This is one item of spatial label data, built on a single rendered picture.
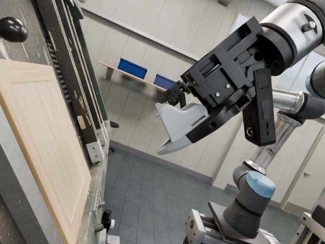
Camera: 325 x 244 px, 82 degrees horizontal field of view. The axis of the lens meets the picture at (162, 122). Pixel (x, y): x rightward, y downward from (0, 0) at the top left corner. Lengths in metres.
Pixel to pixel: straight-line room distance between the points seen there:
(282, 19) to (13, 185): 0.52
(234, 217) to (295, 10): 0.78
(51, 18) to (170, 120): 1.00
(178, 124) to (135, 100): 3.74
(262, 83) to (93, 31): 4.07
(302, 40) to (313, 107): 0.64
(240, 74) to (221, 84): 0.02
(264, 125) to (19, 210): 0.48
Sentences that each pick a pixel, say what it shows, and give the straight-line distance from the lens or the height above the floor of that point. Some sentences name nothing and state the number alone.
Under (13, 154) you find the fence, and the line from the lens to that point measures 0.48.
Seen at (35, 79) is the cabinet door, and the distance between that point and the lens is 0.75.
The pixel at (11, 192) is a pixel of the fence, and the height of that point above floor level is 1.13.
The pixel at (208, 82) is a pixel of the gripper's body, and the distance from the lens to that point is 0.25.
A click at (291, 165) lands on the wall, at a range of 5.45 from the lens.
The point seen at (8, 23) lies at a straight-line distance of 0.38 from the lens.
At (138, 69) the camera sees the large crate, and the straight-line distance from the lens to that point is 3.47.
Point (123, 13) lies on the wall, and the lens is 4.24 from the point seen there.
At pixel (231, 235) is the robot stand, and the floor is 1.04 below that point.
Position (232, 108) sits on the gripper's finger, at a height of 1.44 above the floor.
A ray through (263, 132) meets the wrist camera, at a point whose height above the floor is 1.43.
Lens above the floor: 1.43
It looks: 8 degrees down
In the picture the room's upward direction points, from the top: 23 degrees clockwise
